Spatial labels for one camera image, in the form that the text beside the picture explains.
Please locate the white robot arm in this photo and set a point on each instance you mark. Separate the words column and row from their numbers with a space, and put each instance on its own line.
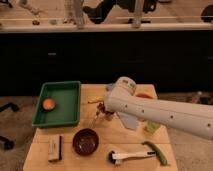
column 196, row 119

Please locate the dark brown bowl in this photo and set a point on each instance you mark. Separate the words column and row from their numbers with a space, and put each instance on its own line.
column 85, row 142

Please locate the dark grapes bunch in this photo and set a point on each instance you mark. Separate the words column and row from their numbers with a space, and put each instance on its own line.
column 101, row 108

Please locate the wooden block with black strip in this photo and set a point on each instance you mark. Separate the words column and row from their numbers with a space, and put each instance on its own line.
column 55, row 148

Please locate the metal cup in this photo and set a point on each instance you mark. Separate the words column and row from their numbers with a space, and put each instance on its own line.
column 109, row 116

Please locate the green plastic cup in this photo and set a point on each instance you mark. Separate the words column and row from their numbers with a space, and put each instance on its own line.
column 152, row 127

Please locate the orange fruit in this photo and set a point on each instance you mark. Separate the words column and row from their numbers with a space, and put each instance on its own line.
column 48, row 104

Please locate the green pea pod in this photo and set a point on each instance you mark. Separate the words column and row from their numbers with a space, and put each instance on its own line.
column 161, row 157

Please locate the yellow banana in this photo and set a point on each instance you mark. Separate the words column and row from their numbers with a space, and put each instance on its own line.
column 96, row 100

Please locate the metal spoon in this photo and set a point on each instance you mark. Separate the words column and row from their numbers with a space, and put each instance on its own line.
column 94, row 120

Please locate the green plastic tray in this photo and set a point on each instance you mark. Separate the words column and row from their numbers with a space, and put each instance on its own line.
column 67, row 97

